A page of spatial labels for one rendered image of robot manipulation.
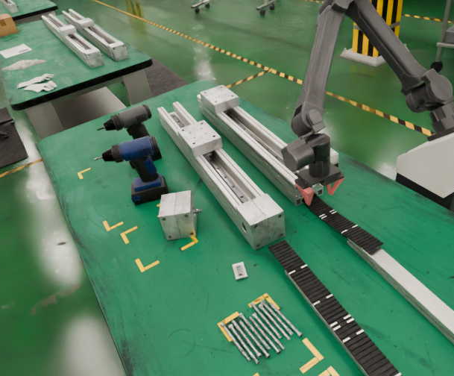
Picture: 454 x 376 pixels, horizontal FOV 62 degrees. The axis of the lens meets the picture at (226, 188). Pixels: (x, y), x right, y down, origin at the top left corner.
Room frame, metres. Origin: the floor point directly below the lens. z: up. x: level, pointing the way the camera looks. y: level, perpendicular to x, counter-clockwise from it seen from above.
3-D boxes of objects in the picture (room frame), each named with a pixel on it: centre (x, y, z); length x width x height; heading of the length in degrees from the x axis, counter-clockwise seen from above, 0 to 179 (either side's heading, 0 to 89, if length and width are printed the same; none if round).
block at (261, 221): (0.77, -0.09, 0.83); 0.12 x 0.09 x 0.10; 108
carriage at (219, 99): (1.48, -0.04, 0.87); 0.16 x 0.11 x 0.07; 18
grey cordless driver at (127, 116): (1.27, 0.32, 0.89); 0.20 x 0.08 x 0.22; 114
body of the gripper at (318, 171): (0.82, -0.26, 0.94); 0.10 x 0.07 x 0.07; 109
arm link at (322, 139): (0.81, -0.25, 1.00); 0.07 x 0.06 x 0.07; 115
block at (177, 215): (0.85, 0.14, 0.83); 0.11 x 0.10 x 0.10; 87
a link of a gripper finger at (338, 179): (0.83, -0.28, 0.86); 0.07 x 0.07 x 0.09; 19
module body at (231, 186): (1.19, 0.06, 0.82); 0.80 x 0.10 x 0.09; 18
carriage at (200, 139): (1.19, 0.06, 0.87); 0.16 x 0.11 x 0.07; 18
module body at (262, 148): (1.24, -0.12, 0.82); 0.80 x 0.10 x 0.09; 18
